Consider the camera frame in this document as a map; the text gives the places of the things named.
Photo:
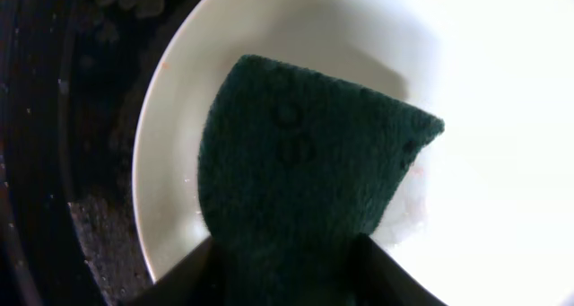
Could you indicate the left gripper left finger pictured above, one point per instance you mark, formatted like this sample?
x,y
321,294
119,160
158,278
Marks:
x,y
199,279

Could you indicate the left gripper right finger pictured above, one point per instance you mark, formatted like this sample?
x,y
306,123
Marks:
x,y
377,280

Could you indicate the light green plate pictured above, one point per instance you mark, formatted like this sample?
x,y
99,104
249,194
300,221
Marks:
x,y
485,215

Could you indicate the green yellow sponge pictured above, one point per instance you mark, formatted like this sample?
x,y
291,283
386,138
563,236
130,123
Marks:
x,y
293,165

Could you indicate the round black tray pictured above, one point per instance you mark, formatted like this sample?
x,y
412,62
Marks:
x,y
74,74

